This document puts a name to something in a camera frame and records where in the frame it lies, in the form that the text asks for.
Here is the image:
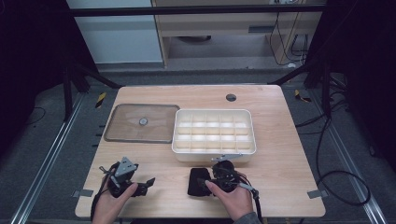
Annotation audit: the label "person's right hand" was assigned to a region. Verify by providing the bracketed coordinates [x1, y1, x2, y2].
[204, 173, 255, 222]

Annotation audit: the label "aluminium floor rail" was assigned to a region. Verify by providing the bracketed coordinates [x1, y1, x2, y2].
[307, 89, 389, 224]
[8, 92, 87, 224]

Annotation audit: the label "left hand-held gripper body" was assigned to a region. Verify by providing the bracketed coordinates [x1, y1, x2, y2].
[106, 156, 140, 199]

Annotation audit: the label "yellow black striped tape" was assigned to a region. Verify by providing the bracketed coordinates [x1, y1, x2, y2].
[294, 89, 312, 103]
[94, 91, 107, 109]

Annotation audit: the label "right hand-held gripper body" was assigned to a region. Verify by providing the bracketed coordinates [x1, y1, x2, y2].
[210, 152, 245, 193]

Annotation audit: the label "grey tape piece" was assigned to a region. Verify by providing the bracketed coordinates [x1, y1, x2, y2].
[72, 189, 94, 199]
[306, 189, 330, 200]

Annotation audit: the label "looped black floor cable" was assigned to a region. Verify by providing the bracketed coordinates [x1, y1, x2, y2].
[294, 90, 373, 207]

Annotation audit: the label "white cabinet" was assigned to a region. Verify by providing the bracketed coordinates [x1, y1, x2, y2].
[65, 0, 164, 65]

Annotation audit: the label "black metal stand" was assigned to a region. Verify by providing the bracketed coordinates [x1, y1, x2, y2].
[267, 59, 347, 119]
[61, 59, 124, 123]

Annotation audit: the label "person's left hand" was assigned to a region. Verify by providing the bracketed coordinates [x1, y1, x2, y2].
[92, 181, 139, 224]

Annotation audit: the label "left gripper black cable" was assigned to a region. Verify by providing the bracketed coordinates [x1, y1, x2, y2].
[90, 165, 117, 220]

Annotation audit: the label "black horizontal frame bar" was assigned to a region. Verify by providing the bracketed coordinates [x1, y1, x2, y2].
[68, 4, 327, 18]

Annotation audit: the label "thin black floor cable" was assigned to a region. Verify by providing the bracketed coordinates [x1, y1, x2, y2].
[25, 106, 48, 127]

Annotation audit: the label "light wooden desk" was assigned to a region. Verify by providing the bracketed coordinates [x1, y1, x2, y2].
[150, 0, 327, 68]

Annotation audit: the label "black curtain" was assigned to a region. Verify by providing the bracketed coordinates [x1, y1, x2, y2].
[306, 0, 396, 174]
[0, 0, 98, 158]

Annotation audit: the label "black sock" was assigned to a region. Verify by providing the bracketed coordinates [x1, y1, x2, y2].
[187, 167, 217, 198]

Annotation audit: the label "transparent lid with round knob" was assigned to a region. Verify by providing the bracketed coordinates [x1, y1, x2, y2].
[103, 103, 181, 145]

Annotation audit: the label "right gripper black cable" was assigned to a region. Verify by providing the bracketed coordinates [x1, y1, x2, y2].
[236, 173, 264, 224]

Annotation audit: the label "hanging black cables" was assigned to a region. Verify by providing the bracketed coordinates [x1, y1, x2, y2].
[268, 11, 310, 67]

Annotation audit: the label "dark flat object under desk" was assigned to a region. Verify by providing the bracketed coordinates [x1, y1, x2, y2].
[177, 35, 213, 44]

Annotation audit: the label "white divided storage box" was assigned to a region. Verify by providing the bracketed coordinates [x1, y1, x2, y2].
[171, 108, 258, 163]

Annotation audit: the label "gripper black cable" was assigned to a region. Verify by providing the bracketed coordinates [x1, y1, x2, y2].
[236, 173, 264, 224]
[90, 165, 117, 220]

